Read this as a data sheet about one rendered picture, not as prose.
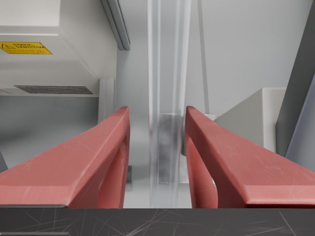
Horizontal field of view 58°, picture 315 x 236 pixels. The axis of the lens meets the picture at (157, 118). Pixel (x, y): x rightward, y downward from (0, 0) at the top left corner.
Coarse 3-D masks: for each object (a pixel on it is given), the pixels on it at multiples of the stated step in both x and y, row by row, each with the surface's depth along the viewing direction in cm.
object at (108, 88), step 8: (104, 80) 75; (112, 80) 75; (104, 88) 74; (112, 88) 74; (104, 96) 74; (112, 96) 74; (104, 104) 74; (112, 104) 74; (104, 112) 74; (112, 112) 73; (128, 168) 103; (128, 176) 102; (128, 184) 102
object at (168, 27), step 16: (160, 0) 9; (176, 0) 9; (160, 16) 9; (176, 16) 9; (160, 32) 9; (176, 32) 9; (160, 48) 10; (176, 48) 10; (160, 64) 10; (176, 64) 10; (160, 80) 10; (176, 80) 10; (160, 96) 11; (176, 96) 11; (160, 112) 11; (176, 112) 11; (160, 128) 12; (176, 128) 12; (160, 144) 12; (176, 144) 12; (160, 160) 13; (176, 160) 13; (160, 176) 13; (176, 176) 13; (160, 192) 14; (176, 192) 14
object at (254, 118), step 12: (252, 96) 26; (264, 96) 23; (276, 96) 23; (240, 108) 30; (252, 108) 26; (264, 108) 23; (276, 108) 23; (216, 120) 43; (228, 120) 35; (240, 120) 29; (252, 120) 26; (264, 120) 23; (276, 120) 23; (240, 132) 29; (252, 132) 26; (264, 132) 23; (264, 144) 23; (180, 168) 102; (180, 180) 101
